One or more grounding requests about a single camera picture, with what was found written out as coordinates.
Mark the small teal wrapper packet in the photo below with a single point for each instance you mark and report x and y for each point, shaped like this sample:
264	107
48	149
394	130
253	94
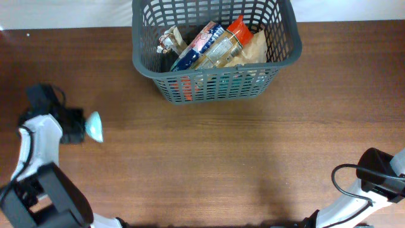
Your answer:
94	127

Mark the beige brown snack bag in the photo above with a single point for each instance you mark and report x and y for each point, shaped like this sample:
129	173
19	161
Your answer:
171	40

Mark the beige clear powder bag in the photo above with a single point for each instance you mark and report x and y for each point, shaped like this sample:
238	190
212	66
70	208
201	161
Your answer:
253	52

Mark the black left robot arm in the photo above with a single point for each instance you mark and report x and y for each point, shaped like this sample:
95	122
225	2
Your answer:
39	194

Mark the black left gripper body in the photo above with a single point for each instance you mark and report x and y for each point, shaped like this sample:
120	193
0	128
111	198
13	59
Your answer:
75	128

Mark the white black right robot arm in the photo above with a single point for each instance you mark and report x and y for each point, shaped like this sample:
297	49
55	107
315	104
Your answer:
379	183

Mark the orange spaghetti packet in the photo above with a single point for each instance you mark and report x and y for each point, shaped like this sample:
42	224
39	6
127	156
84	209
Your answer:
221	52

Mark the grey plastic basket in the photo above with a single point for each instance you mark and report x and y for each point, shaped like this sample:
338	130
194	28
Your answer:
151	18

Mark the blue Kleenex tissue pack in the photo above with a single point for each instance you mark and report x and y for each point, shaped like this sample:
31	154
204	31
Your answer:
201	43

